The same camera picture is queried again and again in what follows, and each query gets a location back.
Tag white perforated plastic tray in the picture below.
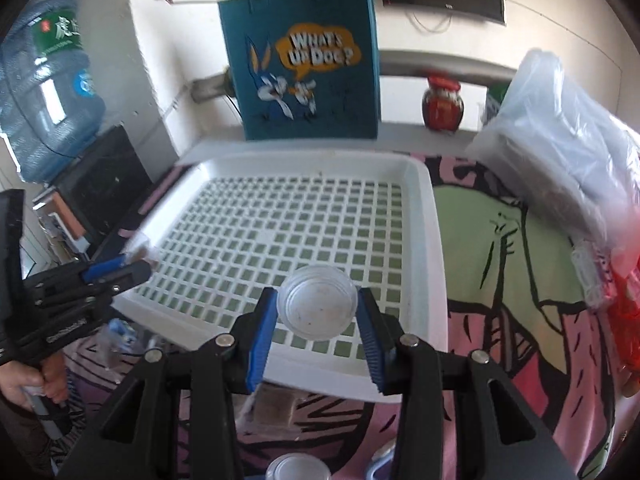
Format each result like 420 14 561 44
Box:
112 152 451 404

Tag teal cartoon tote bag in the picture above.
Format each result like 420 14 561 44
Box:
217 0 382 142

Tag black water dispenser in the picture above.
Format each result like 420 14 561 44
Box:
34 124 153 263

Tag red-lidded sauce jar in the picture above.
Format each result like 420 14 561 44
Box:
422 74 466 132

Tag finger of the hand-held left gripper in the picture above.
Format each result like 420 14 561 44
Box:
81 255 129 284
111 259 154 298

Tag person's left forearm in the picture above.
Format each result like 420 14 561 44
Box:
0 395 56 479

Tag clear plastic package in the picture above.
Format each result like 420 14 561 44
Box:
570 239 617 312

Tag clear round plastic cup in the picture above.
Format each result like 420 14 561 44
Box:
277 266 358 342
265 452 332 480

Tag translucent plastic bag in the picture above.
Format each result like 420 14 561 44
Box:
465 48 640 263

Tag red plastic packaging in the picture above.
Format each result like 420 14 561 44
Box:
606 264 640 383

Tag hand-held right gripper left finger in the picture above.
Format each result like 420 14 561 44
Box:
57 287 281 480

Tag person's left hand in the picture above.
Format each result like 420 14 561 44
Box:
0 354 72 412

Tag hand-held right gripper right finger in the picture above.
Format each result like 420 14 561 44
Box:
357 287 581 480

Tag grey metal pipe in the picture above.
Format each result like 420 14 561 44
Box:
191 49 518 103

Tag large blue water bottle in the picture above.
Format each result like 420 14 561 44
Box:
0 0 107 184

